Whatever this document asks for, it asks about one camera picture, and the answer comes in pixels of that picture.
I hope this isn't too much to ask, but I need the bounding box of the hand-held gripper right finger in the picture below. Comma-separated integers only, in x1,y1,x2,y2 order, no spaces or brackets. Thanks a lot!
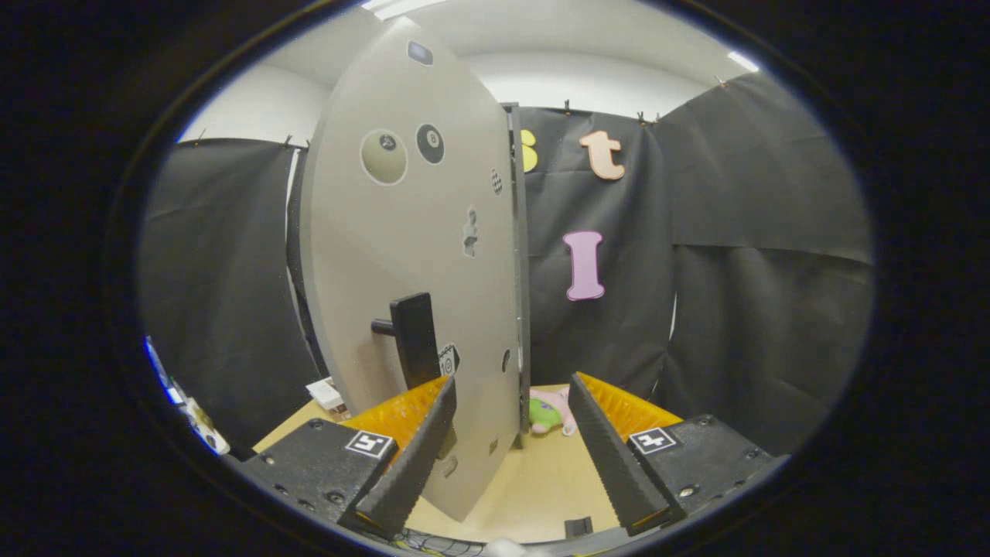
568,372,790,536

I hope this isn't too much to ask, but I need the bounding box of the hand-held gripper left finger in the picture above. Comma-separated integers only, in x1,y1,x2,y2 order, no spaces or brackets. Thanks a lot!
232,376,457,538

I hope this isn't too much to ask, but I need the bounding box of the grey shoe cabinet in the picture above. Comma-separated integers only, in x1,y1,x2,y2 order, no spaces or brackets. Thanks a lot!
286,103,533,449

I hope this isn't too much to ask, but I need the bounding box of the grey shoe cabinet door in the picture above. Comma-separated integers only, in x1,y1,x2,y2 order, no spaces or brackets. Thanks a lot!
300,17,527,523

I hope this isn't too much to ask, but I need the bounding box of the green and pink plush toy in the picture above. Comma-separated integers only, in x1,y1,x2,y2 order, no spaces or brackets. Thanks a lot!
528,387,578,437

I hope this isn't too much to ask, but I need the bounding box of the white and blue object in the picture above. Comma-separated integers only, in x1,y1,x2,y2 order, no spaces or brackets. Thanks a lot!
144,337,231,456

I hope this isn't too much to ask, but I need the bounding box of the black backdrop cloth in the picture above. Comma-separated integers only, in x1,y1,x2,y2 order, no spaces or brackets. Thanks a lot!
139,73,875,457

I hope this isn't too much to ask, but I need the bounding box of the long ceiling light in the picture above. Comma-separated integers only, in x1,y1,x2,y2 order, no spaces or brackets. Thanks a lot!
360,0,434,20

